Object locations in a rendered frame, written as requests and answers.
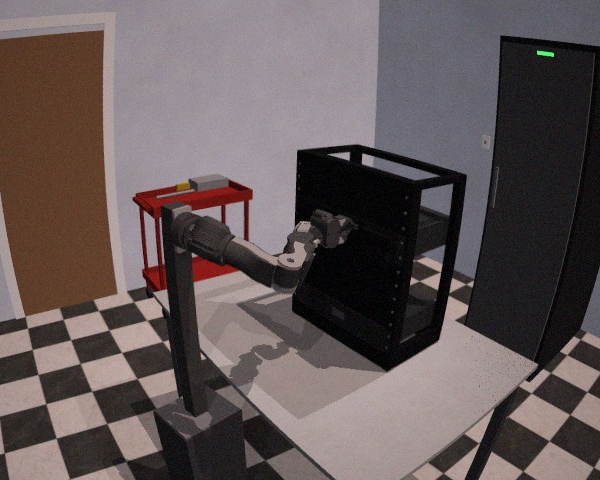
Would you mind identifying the black server rack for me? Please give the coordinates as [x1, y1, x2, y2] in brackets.
[292, 144, 467, 372]

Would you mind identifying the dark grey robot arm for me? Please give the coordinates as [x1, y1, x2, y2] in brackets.
[170, 205, 321, 295]

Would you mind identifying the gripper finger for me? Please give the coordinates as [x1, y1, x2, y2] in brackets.
[334, 214, 358, 228]
[337, 224, 358, 245]

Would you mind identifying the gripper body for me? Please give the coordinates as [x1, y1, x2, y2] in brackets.
[309, 209, 340, 249]

